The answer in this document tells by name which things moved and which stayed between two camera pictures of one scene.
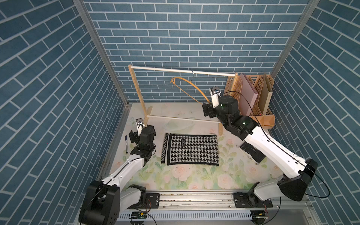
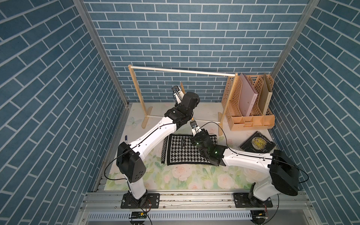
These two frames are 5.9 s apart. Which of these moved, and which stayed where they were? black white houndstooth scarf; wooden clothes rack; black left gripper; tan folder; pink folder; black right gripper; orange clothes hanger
Moved: black right gripper; orange clothes hanger; black left gripper
Stayed: black white houndstooth scarf; pink folder; wooden clothes rack; tan folder
